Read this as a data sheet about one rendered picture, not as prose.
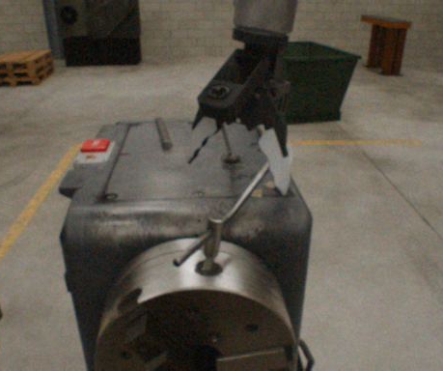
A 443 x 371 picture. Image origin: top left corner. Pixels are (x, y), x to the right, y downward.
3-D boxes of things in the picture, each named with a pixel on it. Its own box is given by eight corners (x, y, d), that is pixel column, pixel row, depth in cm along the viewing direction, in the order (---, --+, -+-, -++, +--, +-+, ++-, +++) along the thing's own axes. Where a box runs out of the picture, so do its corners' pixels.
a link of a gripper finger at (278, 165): (313, 178, 59) (287, 116, 58) (300, 191, 54) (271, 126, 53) (293, 184, 61) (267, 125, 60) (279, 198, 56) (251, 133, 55)
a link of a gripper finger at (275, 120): (298, 151, 54) (271, 87, 53) (295, 154, 53) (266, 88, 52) (267, 162, 57) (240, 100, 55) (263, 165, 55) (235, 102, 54)
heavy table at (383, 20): (354, 61, 943) (360, 14, 898) (373, 61, 945) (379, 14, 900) (381, 75, 799) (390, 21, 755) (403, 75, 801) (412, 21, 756)
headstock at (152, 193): (116, 232, 139) (101, 117, 122) (259, 226, 142) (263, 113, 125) (75, 384, 86) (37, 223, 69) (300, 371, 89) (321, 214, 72)
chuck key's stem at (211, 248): (208, 290, 62) (219, 222, 57) (195, 284, 62) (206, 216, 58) (215, 282, 63) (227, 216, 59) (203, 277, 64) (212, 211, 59)
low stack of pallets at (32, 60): (13, 73, 826) (9, 51, 807) (56, 71, 833) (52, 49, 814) (-12, 88, 715) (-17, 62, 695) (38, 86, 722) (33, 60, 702)
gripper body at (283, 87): (285, 124, 60) (302, 36, 55) (262, 137, 53) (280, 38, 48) (236, 110, 63) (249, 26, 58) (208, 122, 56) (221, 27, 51)
